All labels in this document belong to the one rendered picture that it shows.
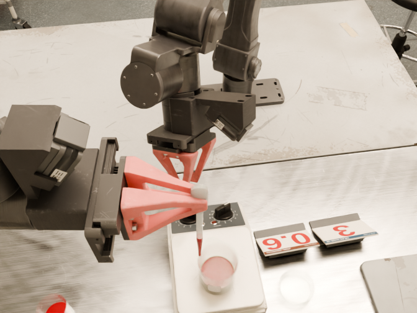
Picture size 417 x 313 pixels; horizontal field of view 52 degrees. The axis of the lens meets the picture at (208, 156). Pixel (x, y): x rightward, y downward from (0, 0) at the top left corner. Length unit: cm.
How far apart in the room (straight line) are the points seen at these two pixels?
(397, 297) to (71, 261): 52
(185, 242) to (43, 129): 36
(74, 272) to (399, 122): 69
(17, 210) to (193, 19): 30
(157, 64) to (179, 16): 8
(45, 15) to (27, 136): 253
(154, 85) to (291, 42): 62
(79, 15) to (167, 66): 227
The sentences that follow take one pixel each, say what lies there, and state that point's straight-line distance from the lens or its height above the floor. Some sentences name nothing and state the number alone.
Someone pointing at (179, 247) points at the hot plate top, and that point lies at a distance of 64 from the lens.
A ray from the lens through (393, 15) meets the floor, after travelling 291.
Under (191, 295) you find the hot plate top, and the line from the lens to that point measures 61.
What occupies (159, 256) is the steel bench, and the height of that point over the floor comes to 90.
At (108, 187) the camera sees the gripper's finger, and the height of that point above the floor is 126.
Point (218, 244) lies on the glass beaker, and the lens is 57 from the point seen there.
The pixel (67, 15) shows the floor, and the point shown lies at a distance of 281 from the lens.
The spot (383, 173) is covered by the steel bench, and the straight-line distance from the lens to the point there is 87.
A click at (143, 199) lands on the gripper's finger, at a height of 125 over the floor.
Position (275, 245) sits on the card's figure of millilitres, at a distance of 71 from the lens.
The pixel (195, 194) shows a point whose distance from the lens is 38.
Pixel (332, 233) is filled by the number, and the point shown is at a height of 92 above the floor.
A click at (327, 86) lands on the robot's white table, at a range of 99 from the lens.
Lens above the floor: 157
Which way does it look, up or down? 54 degrees down
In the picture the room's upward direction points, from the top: straight up
